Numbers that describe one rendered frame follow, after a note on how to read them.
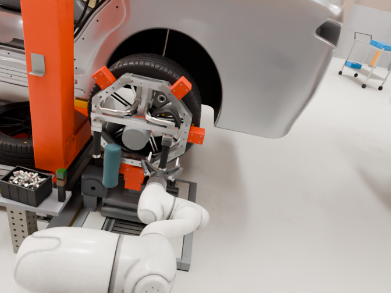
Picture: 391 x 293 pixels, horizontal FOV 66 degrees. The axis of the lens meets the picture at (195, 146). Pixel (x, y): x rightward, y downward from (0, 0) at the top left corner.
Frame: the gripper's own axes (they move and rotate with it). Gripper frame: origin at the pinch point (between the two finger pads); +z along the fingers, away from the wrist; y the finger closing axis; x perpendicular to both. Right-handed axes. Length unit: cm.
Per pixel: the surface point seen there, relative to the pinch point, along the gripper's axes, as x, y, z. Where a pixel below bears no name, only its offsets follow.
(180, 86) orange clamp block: 29.5, 0.8, 22.9
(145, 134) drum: 5.3, -11.8, 9.9
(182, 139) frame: -1.1, 7.6, 23.4
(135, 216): -69, -13, 25
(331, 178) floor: -83, 178, 147
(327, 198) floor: -83, 159, 109
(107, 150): -9.8, -30.6, 10.5
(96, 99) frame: 13.0, -41.4, 22.6
